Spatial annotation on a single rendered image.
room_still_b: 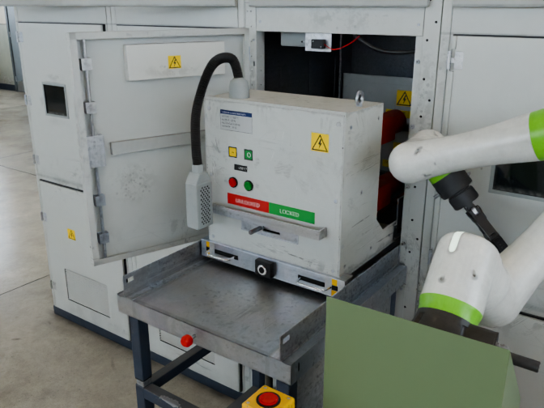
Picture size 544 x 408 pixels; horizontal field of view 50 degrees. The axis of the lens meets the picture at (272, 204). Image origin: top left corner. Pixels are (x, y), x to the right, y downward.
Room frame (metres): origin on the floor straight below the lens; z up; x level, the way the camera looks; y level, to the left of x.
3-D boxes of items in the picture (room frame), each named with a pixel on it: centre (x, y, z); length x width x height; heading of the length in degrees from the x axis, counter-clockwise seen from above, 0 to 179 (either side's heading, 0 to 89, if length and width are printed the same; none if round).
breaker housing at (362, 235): (1.84, -0.14, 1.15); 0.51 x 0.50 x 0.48; 144
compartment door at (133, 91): (1.96, 0.35, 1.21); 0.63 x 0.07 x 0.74; 125
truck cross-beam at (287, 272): (1.65, 0.00, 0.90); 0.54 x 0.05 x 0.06; 54
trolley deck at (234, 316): (1.64, 0.01, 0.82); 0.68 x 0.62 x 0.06; 144
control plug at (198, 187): (1.70, 0.22, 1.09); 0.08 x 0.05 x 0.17; 144
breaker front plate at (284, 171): (1.63, 0.01, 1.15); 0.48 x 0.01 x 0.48; 54
